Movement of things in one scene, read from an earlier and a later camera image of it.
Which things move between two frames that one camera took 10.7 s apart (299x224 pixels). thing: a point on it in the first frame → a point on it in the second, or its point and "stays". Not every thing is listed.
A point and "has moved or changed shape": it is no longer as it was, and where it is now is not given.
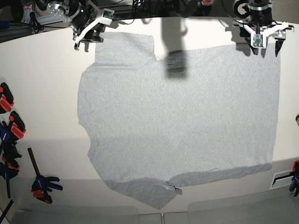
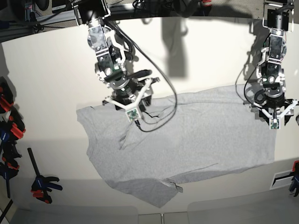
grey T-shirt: (153, 127) has moved or changed shape
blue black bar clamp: (41, 185) stays
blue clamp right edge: (295, 182) stays
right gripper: (277, 29) → (270, 98)
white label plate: (281, 179) stays
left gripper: (89, 31) → (123, 87)
